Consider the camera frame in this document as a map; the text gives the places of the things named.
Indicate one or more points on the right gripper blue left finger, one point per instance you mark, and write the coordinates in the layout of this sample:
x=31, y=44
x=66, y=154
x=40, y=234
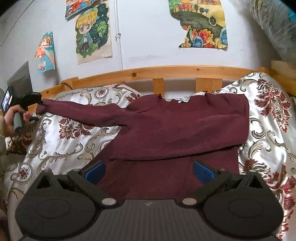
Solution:
x=92, y=173

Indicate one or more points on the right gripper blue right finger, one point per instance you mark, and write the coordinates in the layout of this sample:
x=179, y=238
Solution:
x=209, y=175

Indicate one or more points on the maroon long-sleeve sweater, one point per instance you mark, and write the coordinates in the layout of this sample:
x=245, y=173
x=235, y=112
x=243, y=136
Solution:
x=153, y=155

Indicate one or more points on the plastic bag of clothes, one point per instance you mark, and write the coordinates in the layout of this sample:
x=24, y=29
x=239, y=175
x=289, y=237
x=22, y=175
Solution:
x=278, y=22

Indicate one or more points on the person's left hand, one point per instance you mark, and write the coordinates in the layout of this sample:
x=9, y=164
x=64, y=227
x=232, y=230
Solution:
x=8, y=124

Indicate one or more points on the dark monitor screen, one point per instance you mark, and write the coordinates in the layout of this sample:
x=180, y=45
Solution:
x=20, y=82

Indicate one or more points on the anime girl poster left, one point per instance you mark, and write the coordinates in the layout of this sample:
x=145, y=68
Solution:
x=45, y=52

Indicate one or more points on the top anime poster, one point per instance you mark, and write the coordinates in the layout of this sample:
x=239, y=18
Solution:
x=74, y=8

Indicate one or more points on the colourful landscape poster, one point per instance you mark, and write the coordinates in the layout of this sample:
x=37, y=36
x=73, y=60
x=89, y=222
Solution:
x=203, y=21

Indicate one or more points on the white wall pipe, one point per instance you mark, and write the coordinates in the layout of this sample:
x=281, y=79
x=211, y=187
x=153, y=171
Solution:
x=118, y=34

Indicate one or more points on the wooden bed frame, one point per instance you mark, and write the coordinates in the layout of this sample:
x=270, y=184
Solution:
x=207, y=78

